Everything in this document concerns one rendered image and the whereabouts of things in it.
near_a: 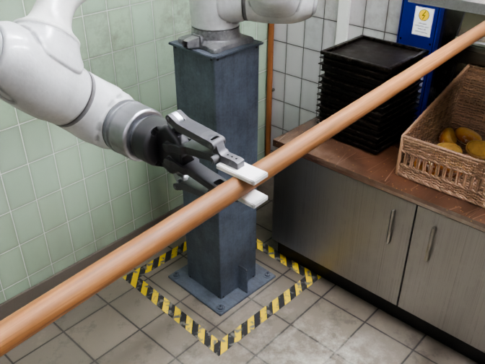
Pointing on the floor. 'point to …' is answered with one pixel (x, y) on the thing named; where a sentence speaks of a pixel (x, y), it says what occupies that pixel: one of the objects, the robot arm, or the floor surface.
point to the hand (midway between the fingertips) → (242, 182)
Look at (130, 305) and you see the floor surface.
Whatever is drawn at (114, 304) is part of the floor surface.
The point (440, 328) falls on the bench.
